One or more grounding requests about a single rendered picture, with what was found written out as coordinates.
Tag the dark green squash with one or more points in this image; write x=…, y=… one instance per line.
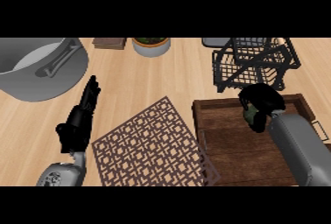
x=249, y=114

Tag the brown wooden tray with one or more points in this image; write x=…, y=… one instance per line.
x=249, y=145

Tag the brown patterned placemat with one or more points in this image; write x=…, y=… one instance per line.
x=147, y=145

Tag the grey potted plant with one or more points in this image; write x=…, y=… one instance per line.
x=150, y=46

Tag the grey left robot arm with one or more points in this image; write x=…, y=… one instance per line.
x=62, y=172

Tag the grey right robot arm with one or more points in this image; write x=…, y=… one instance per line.
x=301, y=148

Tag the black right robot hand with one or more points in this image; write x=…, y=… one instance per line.
x=263, y=99

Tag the grey flat object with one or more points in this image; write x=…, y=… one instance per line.
x=214, y=42

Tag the large grey pot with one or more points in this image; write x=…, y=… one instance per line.
x=40, y=68

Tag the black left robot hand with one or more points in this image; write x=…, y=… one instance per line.
x=77, y=122

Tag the brown wooden block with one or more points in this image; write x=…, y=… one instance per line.
x=108, y=43

